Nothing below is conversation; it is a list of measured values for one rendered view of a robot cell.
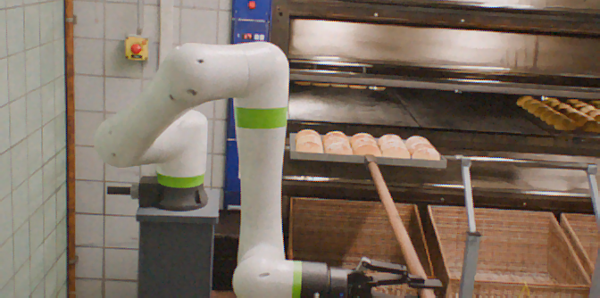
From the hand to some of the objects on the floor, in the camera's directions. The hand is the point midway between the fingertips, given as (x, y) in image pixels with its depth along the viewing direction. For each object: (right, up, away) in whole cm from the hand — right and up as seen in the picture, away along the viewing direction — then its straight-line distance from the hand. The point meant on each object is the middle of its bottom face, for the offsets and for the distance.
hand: (423, 292), depth 146 cm
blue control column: (-60, -54, +267) cm, 279 cm away
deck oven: (+37, -59, +273) cm, 282 cm away
